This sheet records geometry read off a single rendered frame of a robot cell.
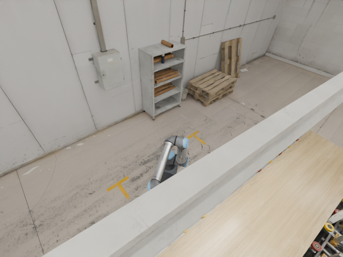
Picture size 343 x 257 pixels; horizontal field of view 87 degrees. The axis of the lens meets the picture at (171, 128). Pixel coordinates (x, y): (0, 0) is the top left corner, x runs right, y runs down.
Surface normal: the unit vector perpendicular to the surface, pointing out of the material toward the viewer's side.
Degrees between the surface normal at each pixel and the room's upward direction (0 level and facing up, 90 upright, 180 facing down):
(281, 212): 0
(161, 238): 61
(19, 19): 90
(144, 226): 0
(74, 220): 0
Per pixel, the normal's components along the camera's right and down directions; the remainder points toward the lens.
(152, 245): 0.54, 0.15
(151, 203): 0.05, -0.73
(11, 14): 0.66, 0.54
